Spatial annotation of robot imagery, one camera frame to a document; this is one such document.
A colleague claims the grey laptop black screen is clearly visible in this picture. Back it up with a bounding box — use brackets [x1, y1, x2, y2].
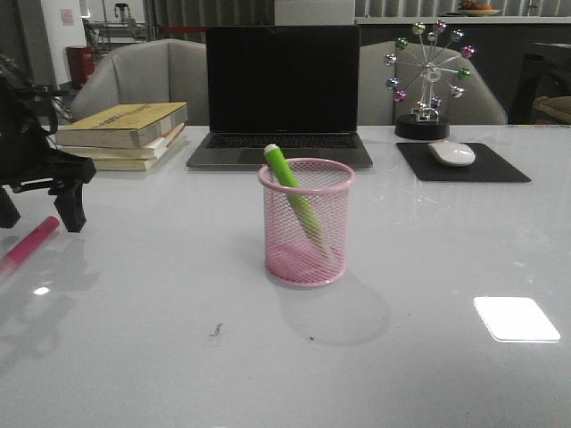
[186, 25, 372, 170]

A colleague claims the pink mesh pen holder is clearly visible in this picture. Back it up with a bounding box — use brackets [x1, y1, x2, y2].
[258, 158, 355, 287]

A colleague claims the bottom pale book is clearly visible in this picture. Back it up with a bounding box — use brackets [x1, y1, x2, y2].
[91, 134, 183, 171]

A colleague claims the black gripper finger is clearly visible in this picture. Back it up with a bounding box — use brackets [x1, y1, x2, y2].
[0, 187, 21, 228]
[53, 180, 86, 233]

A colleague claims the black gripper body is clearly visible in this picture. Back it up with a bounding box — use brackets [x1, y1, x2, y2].
[1, 84, 96, 193]

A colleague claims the pink marker pen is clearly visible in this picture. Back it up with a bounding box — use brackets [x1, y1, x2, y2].
[1, 216, 60, 278]

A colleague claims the white computer mouse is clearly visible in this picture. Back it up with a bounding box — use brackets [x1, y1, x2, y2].
[427, 141, 476, 167]

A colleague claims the top yellow book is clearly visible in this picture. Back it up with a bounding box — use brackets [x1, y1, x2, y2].
[55, 102, 188, 149]

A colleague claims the green marker pen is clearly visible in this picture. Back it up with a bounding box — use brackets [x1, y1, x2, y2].
[264, 144, 334, 260]

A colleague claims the red bin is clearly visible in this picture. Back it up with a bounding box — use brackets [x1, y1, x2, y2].
[66, 45, 95, 89]

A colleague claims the right grey armchair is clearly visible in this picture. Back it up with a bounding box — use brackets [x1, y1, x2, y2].
[358, 41, 507, 126]

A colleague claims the middle white book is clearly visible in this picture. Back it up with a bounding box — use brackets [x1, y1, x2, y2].
[61, 123, 185, 161]

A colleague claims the left grey armchair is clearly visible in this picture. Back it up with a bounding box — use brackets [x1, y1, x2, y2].
[70, 38, 209, 126]

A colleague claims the fruit bowl on counter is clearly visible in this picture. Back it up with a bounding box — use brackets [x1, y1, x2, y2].
[458, 0, 500, 17]

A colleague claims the white cabinet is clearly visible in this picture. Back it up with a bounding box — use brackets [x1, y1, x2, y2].
[274, 0, 355, 25]

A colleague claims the black mouse pad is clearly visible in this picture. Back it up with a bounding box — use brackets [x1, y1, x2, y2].
[396, 142, 531, 183]

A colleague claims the grey armchair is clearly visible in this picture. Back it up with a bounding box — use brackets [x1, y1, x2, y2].
[70, 38, 209, 126]
[358, 41, 507, 126]

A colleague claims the brown cushion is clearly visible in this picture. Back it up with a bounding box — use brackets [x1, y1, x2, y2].
[533, 95, 571, 125]

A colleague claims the ferris wheel desk ornament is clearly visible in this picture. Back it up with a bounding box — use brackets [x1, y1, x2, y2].
[384, 19, 476, 140]

